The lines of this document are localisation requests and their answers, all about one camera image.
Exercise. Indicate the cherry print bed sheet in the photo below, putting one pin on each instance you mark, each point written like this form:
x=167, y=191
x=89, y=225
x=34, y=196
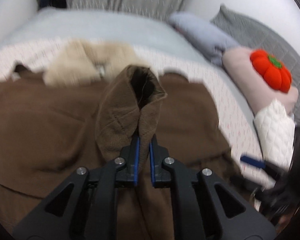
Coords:
x=80, y=63

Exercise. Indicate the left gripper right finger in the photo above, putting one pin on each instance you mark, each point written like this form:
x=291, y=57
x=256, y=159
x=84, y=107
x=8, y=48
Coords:
x=205, y=206

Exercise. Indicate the brown coat with fur collar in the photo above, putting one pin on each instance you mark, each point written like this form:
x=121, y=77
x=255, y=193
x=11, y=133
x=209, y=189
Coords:
x=47, y=132

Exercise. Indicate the grey quilted headboard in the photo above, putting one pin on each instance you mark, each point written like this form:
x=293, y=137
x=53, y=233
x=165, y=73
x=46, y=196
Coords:
x=253, y=34

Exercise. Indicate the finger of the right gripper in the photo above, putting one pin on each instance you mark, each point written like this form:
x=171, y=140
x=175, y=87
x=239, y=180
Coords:
x=253, y=162

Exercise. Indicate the pink pillow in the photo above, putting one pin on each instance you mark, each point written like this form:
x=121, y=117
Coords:
x=258, y=94

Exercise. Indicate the white quilted comforter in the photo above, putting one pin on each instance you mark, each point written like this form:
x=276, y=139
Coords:
x=275, y=130

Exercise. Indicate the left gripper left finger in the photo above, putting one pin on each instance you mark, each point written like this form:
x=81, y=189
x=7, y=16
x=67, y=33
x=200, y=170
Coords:
x=84, y=205

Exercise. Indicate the folded light blue blanket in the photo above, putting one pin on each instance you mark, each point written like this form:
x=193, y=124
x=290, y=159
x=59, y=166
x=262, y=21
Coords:
x=204, y=36

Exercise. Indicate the orange pumpkin plush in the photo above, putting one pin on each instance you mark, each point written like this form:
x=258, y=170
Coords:
x=272, y=70

